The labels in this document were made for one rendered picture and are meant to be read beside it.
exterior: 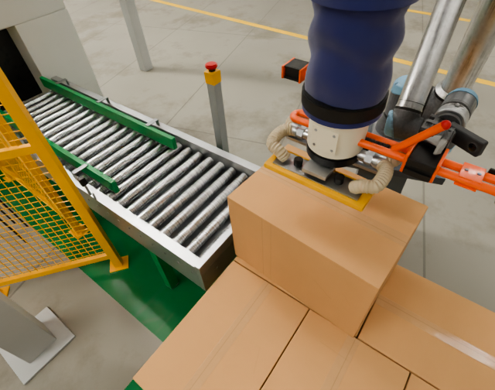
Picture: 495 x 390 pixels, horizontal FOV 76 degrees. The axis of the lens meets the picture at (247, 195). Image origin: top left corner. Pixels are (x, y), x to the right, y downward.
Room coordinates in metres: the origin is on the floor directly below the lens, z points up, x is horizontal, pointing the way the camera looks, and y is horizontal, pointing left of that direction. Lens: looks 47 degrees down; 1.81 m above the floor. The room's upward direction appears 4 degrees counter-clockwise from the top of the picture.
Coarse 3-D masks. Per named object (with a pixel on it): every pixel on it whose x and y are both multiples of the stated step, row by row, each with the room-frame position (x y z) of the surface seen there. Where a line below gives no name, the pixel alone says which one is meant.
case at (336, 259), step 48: (288, 144) 1.10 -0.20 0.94; (240, 192) 0.83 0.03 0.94; (288, 192) 0.81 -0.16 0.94; (384, 192) 0.78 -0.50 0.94; (240, 240) 0.78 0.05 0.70; (288, 240) 0.62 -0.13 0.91; (336, 240) 0.58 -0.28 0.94; (384, 240) 0.57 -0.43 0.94; (288, 288) 0.61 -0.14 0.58; (336, 288) 0.48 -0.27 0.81
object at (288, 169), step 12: (300, 156) 0.76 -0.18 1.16; (276, 168) 0.75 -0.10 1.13; (288, 168) 0.74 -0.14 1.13; (300, 168) 0.73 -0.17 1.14; (300, 180) 0.69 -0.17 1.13; (312, 180) 0.68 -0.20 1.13; (336, 180) 0.65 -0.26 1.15; (348, 180) 0.66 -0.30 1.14; (324, 192) 0.63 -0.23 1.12; (336, 192) 0.62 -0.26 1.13; (348, 192) 0.62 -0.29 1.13; (348, 204) 0.58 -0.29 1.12; (360, 204) 0.57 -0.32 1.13
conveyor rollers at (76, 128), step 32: (64, 128) 2.02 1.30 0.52; (96, 128) 1.94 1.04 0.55; (128, 128) 1.92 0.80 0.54; (64, 160) 1.63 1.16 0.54; (96, 160) 1.60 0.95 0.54; (128, 160) 1.58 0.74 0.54; (160, 160) 1.55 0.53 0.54; (192, 160) 1.52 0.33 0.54; (128, 192) 1.28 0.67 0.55; (160, 192) 1.30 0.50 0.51; (192, 192) 1.25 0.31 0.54; (224, 192) 1.22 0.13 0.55; (160, 224) 1.05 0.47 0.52; (192, 224) 1.01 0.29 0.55
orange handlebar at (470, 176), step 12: (300, 120) 0.83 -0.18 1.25; (360, 144) 0.70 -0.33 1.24; (372, 144) 0.68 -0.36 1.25; (396, 156) 0.63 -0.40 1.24; (444, 168) 0.57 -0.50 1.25; (456, 168) 0.57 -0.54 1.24; (468, 168) 0.56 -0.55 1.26; (480, 168) 0.55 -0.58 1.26; (456, 180) 0.53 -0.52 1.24; (468, 180) 0.52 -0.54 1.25; (480, 180) 0.51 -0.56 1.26; (492, 180) 0.52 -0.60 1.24; (492, 192) 0.48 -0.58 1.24
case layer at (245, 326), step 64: (192, 320) 0.52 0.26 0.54; (256, 320) 0.50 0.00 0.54; (320, 320) 0.48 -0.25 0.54; (384, 320) 0.46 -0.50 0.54; (448, 320) 0.44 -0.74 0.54; (192, 384) 0.29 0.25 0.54; (256, 384) 0.28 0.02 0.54; (320, 384) 0.26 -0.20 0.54; (384, 384) 0.25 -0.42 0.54; (448, 384) 0.23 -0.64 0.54
